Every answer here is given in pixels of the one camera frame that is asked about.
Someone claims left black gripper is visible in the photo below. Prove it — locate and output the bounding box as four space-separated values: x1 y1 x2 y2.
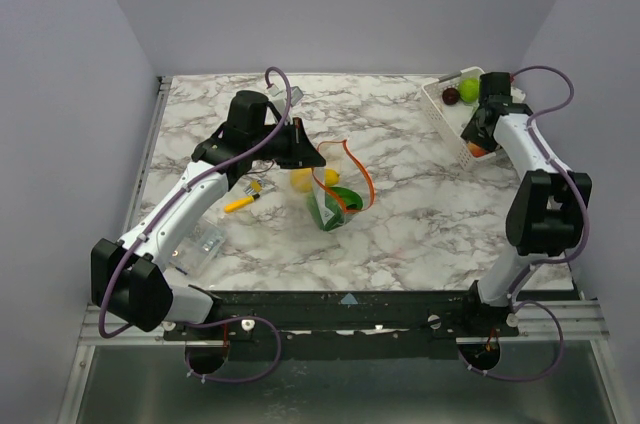
250 117 327 170

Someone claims yellow round lemon toy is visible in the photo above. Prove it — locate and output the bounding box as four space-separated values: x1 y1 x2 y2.
289 168 313 193

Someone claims clear zip bag orange zipper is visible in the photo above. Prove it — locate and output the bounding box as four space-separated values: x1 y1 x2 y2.
289 139 376 232

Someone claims white green bok choy toy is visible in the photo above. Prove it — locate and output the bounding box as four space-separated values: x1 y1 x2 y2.
306 186 364 232

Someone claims orange peach toy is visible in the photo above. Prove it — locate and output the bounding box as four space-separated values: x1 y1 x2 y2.
467 142 487 158

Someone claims yellow corn toy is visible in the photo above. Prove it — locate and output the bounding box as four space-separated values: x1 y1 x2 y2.
324 168 340 187

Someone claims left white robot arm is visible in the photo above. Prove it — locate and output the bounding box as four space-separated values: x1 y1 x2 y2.
90 86 326 339

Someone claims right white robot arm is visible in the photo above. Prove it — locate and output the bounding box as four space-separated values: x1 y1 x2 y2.
459 72 592 336

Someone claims green cabbage toy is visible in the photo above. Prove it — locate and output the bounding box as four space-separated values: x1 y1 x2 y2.
458 78 480 104

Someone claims white perforated plastic basket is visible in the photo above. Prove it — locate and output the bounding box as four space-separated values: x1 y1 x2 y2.
420 66 507 170

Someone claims clear plastic screw box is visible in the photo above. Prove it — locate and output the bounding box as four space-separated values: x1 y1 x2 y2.
170 221 226 277

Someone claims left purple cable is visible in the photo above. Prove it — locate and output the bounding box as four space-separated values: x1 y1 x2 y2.
97 66 294 385

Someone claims purple cable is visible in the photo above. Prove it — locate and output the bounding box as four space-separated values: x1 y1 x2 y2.
97 66 294 385
457 65 591 383

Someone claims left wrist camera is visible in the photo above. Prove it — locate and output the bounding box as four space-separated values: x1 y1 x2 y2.
267 84 303 106

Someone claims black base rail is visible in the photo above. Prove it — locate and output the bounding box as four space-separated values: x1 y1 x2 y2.
164 290 518 361

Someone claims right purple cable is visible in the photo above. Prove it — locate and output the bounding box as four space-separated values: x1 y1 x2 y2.
457 65 591 383

